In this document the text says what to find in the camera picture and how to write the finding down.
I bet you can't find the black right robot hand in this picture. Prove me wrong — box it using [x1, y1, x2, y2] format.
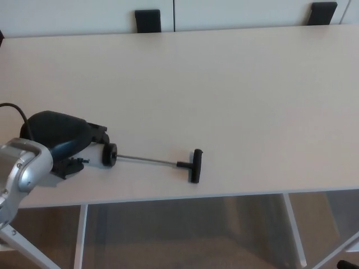
[338, 259, 359, 269]

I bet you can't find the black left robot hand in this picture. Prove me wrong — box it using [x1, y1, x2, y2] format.
[19, 110, 111, 180]

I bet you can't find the white air pump black handle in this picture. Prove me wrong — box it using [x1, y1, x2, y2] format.
[49, 142, 204, 187]

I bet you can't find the white desk trestle leg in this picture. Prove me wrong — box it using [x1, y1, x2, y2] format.
[0, 203, 88, 269]
[282, 193, 359, 269]

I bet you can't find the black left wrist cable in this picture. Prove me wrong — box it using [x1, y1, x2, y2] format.
[0, 103, 33, 140]

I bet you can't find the black cabinet handle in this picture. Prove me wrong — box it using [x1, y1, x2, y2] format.
[134, 10, 162, 34]
[307, 2, 338, 26]

